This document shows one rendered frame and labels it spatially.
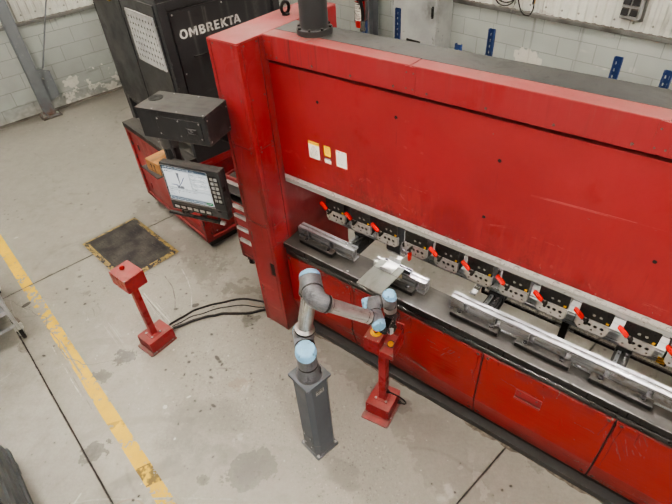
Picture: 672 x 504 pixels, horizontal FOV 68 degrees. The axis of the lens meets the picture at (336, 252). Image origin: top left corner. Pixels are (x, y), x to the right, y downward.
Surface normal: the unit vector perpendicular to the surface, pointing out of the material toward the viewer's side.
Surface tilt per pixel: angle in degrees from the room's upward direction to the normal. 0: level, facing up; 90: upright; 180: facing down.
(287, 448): 0
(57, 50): 90
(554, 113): 90
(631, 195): 90
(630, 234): 90
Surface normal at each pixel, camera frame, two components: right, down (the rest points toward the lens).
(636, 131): -0.62, 0.54
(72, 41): 0.68, 0.45
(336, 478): -0.06, -0.76
